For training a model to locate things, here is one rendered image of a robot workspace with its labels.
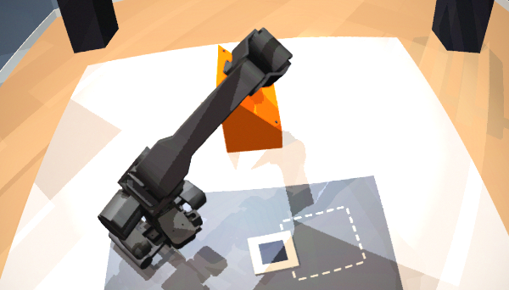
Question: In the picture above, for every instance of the white square tile with grey-blue centre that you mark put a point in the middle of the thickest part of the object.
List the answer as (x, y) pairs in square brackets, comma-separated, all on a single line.
[(272, 252)]

